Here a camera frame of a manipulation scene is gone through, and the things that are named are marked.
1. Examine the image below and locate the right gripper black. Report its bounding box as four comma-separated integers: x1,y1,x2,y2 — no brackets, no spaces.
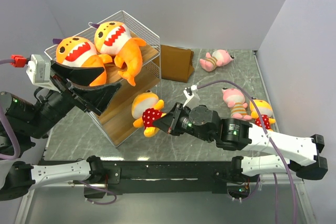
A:
152,102,214,143

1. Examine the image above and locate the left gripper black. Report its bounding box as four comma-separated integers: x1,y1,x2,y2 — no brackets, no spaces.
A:
24,59,124,138

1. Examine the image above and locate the yellow plush polka-dot dress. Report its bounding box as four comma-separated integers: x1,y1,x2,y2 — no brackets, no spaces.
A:
131,90,166,137

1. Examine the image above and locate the large orange shark plush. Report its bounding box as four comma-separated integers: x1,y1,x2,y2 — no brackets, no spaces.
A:
52,36,113,87

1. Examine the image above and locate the orange shark plush small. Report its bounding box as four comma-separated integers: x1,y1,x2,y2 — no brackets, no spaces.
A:
89,20,146,87

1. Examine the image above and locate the yellow plush red dress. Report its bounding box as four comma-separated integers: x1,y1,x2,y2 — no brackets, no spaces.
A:
249,97,276,131

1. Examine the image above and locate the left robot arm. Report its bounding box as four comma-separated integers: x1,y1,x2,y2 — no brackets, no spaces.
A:
1,60,121,201

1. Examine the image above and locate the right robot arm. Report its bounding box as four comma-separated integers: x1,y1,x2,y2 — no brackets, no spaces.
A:
153,103,328,182

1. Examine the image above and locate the brown folded cloth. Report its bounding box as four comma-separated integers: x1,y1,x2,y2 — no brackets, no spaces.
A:
153,45,194,83

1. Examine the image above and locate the pink striped plush near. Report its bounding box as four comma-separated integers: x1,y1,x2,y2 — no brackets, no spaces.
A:
222,88,252,121

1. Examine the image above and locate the pink striped plush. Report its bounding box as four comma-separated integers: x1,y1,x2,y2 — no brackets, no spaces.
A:
199,49,234,72
222,88,252,121

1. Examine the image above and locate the pink striped plush far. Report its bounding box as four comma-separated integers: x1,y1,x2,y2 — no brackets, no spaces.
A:
199,49,234,72

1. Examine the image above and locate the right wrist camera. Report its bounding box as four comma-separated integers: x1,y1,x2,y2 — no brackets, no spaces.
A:
183,85,200,109

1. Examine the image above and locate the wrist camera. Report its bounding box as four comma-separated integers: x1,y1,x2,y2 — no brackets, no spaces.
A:
183,85,200,109
11,54,55,90

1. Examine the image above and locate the white wire wooden shelf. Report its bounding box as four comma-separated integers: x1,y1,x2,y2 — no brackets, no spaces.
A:
45,11,161,146

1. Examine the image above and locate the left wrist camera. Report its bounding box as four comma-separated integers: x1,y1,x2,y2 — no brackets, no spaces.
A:
11,54,55,90

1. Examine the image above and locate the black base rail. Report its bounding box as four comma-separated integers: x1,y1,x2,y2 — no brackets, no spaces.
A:
85,161,258,195

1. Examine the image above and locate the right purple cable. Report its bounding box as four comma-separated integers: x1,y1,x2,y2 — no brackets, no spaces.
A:
196,79,300,224

